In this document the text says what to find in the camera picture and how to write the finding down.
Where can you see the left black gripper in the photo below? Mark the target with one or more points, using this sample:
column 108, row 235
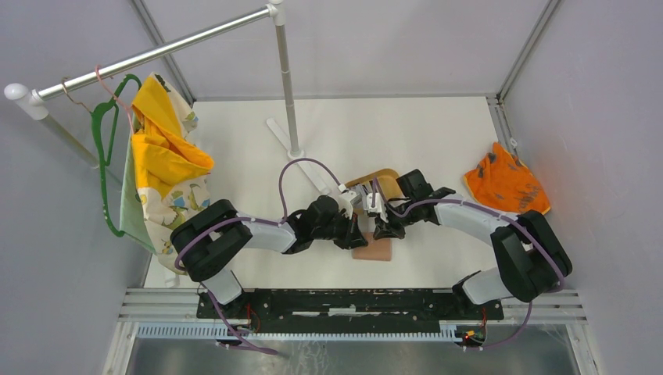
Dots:
column 353, row 237

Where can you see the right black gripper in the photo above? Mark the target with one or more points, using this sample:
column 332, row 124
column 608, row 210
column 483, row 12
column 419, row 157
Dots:
column 385, row 230

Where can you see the tan oval tray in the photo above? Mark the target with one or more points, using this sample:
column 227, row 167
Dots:
column 386, row 179

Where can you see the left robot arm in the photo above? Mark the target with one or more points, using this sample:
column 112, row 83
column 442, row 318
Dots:
column 207, row 242

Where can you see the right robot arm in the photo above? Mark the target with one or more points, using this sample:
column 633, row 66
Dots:
column 530, row 260

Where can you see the orange cloth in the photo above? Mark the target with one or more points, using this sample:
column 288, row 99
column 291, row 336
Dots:
column 502, row 181

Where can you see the yellow dinosaur print garment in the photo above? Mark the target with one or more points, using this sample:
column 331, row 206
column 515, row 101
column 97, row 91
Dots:
column 165, row 173

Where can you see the green hanger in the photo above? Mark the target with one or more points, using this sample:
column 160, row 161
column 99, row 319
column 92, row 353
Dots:
column 105, row 150

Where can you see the pink hanger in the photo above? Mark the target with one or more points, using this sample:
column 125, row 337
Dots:
column 116, row 98

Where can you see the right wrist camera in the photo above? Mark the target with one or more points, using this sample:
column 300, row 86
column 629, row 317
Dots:
column 375, row 207

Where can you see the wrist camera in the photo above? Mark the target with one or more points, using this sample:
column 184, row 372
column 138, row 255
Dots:
column 348, row 200
column 375, row 207

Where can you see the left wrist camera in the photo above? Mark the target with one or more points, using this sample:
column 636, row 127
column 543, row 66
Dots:
column 348, row 200

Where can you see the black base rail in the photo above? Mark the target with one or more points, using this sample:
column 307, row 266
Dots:
column 358, row 311

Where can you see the white cable duct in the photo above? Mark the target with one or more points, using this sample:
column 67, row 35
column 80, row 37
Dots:
column 218, row 331

